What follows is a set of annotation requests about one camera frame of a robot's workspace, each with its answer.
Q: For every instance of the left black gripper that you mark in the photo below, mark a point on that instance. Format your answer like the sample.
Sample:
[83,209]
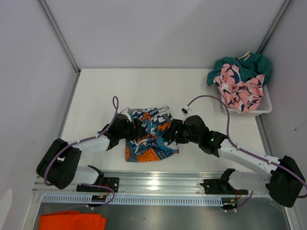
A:
[137,132]

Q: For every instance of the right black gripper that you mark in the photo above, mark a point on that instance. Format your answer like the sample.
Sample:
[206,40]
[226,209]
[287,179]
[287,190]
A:
[177,125]

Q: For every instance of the patterned orange blue shorts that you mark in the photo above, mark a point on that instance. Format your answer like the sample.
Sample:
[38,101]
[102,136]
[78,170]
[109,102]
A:
[152,146]

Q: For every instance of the pink patterned shorts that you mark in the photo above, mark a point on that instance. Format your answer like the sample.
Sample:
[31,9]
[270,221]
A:
[238,95]

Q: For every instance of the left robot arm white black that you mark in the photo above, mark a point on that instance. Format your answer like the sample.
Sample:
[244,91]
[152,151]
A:
[60,165]

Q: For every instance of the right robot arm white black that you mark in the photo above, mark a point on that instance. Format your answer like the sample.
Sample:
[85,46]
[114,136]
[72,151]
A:
[281,178]

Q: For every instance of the teal green shorts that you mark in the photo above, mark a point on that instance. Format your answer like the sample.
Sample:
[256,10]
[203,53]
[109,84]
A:
[250,65]

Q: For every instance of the folded orange shorts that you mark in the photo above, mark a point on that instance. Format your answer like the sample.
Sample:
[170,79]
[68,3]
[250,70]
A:
[72,220]

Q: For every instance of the white plastic basket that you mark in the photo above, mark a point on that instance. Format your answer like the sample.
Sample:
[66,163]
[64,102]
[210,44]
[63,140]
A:
[264,107]

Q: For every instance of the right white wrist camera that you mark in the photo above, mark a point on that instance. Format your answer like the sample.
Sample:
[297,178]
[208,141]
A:
[186,110]

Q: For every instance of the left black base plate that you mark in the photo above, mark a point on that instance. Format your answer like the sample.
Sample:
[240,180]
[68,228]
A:
[110,182]

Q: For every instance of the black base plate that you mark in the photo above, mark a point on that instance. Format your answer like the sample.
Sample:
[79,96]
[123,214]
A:
[220,187]
[110,182]

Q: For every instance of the aluminium mounting rail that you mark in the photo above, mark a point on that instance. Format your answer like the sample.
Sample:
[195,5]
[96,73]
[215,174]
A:
[161,183]

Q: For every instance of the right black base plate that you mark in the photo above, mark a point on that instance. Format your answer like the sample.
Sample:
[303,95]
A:
[220,187]

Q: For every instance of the white slotted cable duct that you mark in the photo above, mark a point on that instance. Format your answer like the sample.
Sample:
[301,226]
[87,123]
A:
[135,200]

